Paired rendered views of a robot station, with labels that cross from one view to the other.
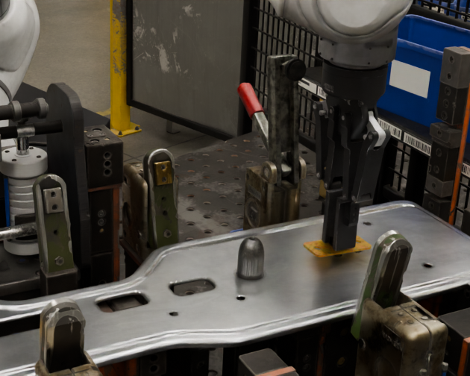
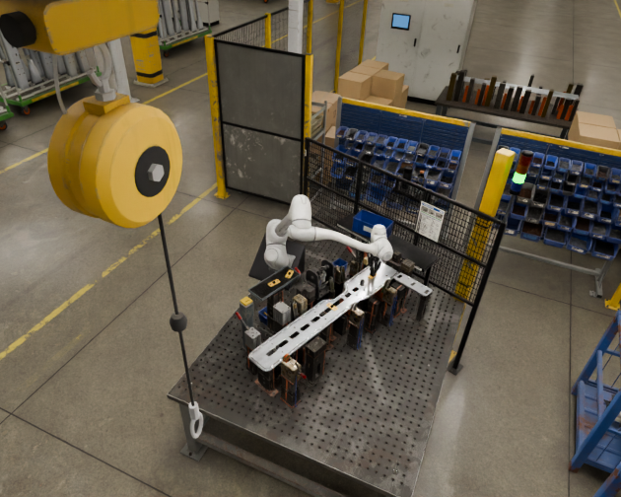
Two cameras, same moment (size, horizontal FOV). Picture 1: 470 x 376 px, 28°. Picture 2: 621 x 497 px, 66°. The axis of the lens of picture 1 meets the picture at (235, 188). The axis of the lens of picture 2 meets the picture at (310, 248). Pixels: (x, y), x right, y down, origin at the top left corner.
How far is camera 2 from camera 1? 2.62 m
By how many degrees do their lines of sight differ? 21
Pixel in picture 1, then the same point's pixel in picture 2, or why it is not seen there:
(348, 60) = not seen: hidden behind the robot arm
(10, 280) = (323, 293)
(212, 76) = (260, 179)
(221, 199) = (316, 248)
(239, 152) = not seen: hidden behind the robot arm
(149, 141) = (236, 199)
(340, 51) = not seen: hidden behind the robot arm
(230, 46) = (267, 171)
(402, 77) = (366, 229)
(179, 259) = (349, 284)
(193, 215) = (313, 254)
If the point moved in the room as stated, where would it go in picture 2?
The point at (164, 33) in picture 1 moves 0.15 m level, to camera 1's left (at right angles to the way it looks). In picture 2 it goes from (240, 165) to (228, 167)
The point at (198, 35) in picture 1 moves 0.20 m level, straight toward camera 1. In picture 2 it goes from (254, 167) to (258, 174)
